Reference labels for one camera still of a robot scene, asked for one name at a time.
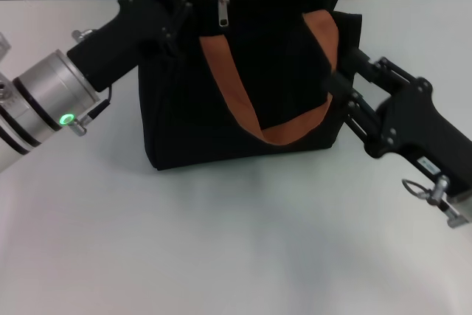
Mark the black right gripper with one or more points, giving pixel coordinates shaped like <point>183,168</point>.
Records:
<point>416,127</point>

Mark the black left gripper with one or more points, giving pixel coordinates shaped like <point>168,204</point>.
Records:
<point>118,45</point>

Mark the silver metal zipper pull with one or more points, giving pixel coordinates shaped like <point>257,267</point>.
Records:
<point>223,12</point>

